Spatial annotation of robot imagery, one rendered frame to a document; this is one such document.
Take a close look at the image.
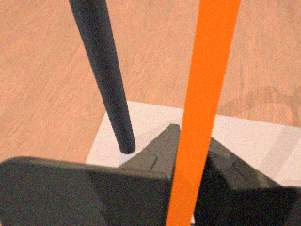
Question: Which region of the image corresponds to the orange handle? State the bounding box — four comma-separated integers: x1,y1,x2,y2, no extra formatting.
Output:
166,0,240,226

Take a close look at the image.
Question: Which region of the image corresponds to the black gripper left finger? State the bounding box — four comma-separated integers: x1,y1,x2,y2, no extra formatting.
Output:
0,123,181,226

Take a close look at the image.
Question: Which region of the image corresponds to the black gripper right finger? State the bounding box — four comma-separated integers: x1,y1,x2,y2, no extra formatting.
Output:
193,137,301,226

